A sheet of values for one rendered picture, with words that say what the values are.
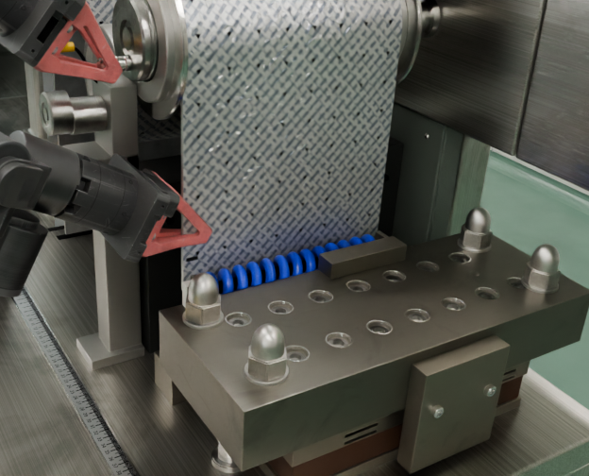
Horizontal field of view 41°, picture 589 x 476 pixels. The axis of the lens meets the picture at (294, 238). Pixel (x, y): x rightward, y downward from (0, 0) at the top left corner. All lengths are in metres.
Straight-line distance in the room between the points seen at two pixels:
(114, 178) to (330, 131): 0.23
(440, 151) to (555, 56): 0.20
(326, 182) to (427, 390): 0.24
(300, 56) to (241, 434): 0.34
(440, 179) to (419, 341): 0.28
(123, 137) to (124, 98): 0.04
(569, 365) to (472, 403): 1.90
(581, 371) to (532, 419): 1.77
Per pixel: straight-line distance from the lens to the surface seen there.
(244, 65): 0.72
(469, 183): 1.16
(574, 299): 0.83
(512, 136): 0.84
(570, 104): 0.79
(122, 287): 0.85
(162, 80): 0.70
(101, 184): 0.67
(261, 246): 0.80
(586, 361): 2.69
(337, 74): 0.77
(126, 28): 0.73
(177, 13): 0.68
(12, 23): 0.67
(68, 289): 1.02
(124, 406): 0.83
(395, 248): 0.82
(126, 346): 0.89
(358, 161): 0.82
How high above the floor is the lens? 1.42
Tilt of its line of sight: 27 degrees down
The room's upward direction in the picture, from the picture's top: 4 degrees clockwise
